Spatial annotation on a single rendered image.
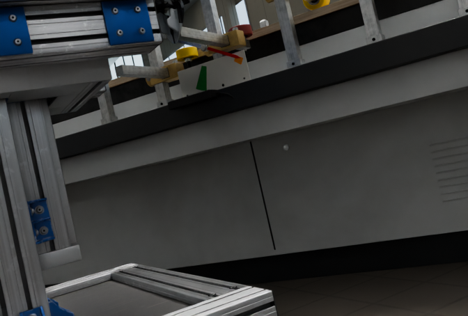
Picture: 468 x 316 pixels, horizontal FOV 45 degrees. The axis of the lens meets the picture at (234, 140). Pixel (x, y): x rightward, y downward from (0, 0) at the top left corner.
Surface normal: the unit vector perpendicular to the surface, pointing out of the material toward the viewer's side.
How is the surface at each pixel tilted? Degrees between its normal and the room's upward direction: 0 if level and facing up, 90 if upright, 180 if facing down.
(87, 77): 90
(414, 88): 90
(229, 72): 90
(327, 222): 90
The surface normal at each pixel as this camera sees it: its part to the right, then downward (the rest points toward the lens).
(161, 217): -0.47, 0.07
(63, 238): 0.45, -0.14
